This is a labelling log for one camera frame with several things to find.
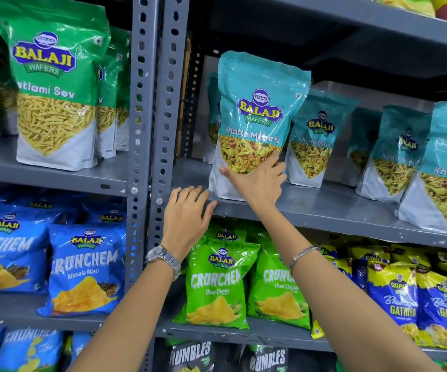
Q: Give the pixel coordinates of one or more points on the person's left hand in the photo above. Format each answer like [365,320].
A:
[184,224]

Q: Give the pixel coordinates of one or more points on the person's right hand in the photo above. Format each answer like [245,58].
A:
[258,185]

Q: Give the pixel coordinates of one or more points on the person's right thumb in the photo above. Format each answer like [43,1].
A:
[231,175]

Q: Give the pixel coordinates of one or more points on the person's left thumb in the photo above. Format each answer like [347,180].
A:
[210,213]

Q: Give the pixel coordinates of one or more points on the person's left middle finger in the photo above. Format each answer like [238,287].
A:
[194,195]

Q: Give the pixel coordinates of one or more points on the person's left little finger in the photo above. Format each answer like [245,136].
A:
[173,197]

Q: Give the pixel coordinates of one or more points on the teal mix snack pouch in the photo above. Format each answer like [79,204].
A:
[258,104]

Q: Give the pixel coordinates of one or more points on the person's left forearm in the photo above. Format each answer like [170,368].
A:
[130,325]

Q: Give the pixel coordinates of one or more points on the person's right forearm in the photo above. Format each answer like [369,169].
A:
[343,306]

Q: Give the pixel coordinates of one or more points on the green chip packet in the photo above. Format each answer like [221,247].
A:
[215,282]
[275,286]
[225,233]

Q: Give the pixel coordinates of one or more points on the silver wristwatch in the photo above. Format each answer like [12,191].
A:
[165,257]

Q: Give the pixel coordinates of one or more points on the grey metal shelving rack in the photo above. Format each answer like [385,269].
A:
[169,112]
[142,112]

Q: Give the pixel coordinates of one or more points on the silver bangle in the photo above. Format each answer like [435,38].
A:
[302,253]

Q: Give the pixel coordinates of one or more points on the stack of blue chip packets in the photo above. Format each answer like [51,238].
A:
[86,267]

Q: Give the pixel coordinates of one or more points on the black snack packet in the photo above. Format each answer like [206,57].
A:
[266,360]
[190,356]

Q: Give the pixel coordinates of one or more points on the row of teal packets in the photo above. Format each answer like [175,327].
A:
[397,151]

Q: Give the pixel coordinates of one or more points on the stack of yellow blue packets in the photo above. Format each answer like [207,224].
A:
[397,298]

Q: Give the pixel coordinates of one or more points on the yellow snack packet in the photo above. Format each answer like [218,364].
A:
[409,3]

